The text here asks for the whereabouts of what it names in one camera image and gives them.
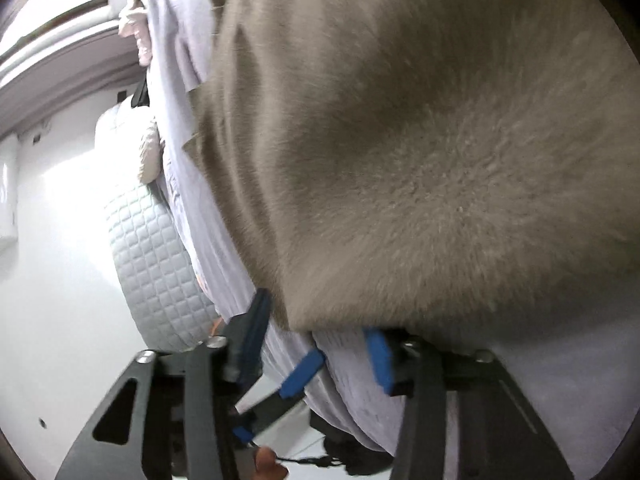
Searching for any pink cloth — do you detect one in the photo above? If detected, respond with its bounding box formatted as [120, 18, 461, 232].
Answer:
[117, 0, 154, 67]

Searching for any brown knit sweater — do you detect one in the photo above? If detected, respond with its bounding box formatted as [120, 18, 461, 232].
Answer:
[182, 0, 633, 351]

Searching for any pale lilac smooth sheet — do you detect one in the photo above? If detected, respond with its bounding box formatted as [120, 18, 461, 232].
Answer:
[142, 0, 281, 326]

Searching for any person's left hand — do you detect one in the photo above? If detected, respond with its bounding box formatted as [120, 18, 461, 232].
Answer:
[252, 447, 291, 480]

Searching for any black cord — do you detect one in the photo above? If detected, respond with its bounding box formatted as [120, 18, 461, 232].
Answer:
[274, 454, 342, 466]

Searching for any lavender quilted bedspread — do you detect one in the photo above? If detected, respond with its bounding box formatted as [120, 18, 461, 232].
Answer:
[160, 152, 496, 480]

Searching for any cream pillow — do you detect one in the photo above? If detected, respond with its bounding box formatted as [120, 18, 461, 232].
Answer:
[137, 117, 166, 184]

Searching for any white wall unit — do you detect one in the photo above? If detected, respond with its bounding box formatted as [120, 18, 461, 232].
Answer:
[0, 139, 22, 252]

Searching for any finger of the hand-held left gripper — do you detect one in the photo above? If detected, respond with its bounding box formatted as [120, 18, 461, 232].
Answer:
[240, 349, 327, 436]
[230, 410, 262, 448]

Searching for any dark cloth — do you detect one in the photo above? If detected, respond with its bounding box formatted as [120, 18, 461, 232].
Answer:
[131, 77, 152, 109]

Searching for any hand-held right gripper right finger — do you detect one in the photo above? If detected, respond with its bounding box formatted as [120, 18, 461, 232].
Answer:
[365, 327, 576, 480]

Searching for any white quilted headboard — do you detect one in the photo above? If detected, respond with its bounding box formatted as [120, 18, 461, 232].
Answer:
[95, 105, 226, 353]

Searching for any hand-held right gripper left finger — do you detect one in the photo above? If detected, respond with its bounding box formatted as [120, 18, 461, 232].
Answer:
[55, 287, 273, 480]

